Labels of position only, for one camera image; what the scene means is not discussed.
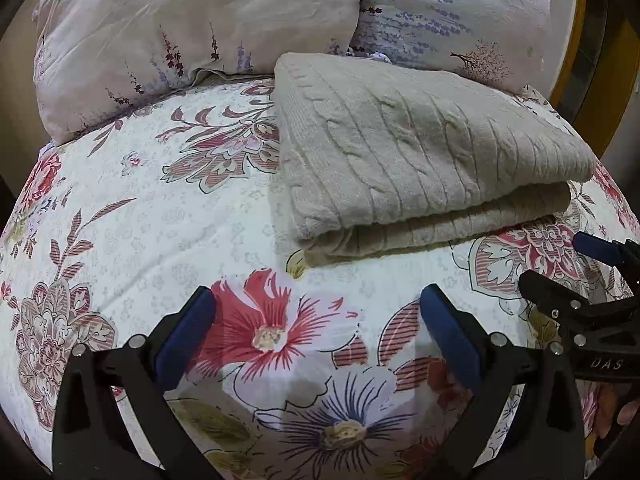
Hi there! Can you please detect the wooden headboard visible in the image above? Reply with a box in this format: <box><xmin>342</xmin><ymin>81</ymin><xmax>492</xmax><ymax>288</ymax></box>
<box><xmin>545</xmin><ymin>0</ymin><xmax>640</xmax><ymax>161</ymax></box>

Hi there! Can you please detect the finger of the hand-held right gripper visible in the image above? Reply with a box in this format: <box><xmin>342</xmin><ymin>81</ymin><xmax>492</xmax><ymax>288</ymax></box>
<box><xmin>517</xmin><ymin>269</ymin><xmax>598</xmax><ymax>332</ymax></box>
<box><xmin>572</xmin><ymin>232</ymin><xmax>640</xmax><ymax>273</ymax></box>

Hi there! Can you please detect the floral bed sheet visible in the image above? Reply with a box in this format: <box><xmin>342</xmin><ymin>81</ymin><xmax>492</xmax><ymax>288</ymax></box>
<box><xmin>0</xmin><ymin>76</ymin><xmax>640</xmax><ymax>480</ymax></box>

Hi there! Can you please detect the pink floral pillow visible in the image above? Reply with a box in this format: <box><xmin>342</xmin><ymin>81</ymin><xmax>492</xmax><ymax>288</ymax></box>
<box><xmin>32</xmin><ymin>0</ymin><xmax>362</xmax><ymax>147</ymax></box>
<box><xmin>327</xmin><ymin>0</ymin><xmax>567</xmax><ymax>96</ymax></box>

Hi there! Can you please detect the person's right hand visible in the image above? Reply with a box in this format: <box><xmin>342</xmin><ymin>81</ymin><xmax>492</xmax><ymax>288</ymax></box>
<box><xmin>592</xmin><ymin>384</ymin><xmax>640</xmax><ymax>461</ymax></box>

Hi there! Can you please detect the beige cable knit sweater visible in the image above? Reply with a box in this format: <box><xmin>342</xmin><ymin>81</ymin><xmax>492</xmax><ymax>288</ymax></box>
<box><xmin>269</xmin><ymin>51</ymin><xmax>600</xmax><ymax>267</ymax></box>

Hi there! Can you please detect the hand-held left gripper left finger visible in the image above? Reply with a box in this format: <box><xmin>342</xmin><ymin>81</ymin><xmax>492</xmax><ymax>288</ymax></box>
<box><xmin>52</xmin><ymin>286</ymin><xmax>217</xmax><ymax>480</ymax></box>

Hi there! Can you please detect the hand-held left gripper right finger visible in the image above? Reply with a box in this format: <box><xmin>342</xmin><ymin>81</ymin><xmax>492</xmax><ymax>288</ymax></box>
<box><xmin>420</xmin><ymin>284</ymin><xmax>586</xmax><ymax>480</ymax></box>

